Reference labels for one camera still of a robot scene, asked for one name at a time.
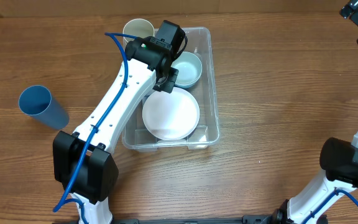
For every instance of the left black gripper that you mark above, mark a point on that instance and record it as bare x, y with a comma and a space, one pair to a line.
161, 76

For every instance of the grey bowl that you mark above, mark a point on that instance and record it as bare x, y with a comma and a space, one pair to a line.
189, 66

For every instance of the pink plate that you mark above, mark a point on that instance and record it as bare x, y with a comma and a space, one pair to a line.
171, 116

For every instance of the beige cup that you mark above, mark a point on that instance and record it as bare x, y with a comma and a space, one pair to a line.
139, 28

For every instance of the blue cup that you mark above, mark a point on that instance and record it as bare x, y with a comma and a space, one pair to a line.
38, 102

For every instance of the pink bowl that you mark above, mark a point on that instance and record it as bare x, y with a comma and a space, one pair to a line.
194, 81

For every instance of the light blue bowl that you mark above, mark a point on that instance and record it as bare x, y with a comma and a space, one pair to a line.
184, 85

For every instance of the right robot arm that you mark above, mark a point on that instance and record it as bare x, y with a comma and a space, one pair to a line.
337, 177

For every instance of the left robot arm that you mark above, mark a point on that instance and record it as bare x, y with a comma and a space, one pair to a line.
83, 160

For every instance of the clear plastic storage bin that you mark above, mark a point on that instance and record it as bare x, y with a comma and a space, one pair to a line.
136, 136

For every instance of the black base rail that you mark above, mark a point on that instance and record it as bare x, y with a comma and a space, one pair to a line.
246, 219

